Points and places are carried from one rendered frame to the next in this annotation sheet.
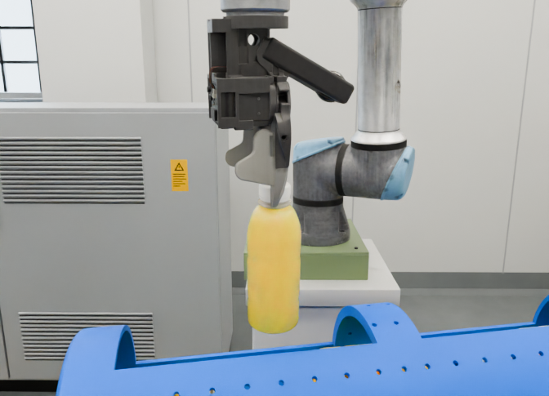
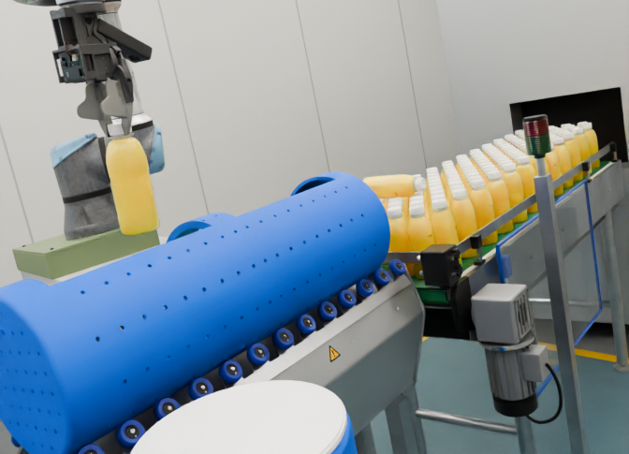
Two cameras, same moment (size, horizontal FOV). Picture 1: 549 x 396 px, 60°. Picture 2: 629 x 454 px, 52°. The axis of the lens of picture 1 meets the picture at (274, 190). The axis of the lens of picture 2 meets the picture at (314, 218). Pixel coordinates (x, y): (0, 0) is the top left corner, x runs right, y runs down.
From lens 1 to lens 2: 0.70 m
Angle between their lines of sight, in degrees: 38
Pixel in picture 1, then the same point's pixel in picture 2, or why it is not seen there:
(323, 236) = (109, 221)
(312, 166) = (79, 161)
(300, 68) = (120, 37)
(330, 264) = (125, 240)
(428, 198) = not seen: hidden behind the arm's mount
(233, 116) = (92, 70)
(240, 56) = (82, 32)
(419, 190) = not seen: hidden behind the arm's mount
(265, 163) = (118, 102)
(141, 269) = not seen: outside the picture
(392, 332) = (217, 219)
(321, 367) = (188, 244)
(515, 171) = (204, 196)
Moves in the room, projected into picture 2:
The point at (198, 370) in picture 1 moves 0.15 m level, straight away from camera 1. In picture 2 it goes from (110, 268) to (64, 267)
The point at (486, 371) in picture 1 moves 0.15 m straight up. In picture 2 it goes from (278, 221) to (263, 148)
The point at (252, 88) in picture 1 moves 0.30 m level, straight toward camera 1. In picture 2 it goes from (100, 51) to (204, 4)
